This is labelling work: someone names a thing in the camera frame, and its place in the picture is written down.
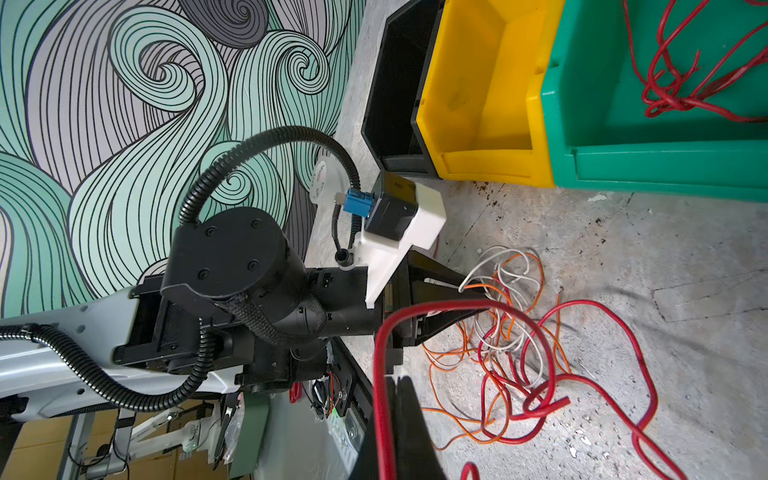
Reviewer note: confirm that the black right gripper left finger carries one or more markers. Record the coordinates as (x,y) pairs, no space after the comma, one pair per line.
(375,444)

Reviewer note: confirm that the yellow plastic bin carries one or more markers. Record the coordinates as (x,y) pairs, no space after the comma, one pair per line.
(480,114)

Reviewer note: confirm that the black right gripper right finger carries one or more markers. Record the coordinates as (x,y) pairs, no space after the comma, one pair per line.
(415,455)

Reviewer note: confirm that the green plastic bin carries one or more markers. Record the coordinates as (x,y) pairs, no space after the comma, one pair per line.
(660,96)

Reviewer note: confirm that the black plastic bin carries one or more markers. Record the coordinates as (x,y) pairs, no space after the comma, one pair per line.
(389,125)

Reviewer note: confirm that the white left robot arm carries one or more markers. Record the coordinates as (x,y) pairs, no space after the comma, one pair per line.
(236,308)

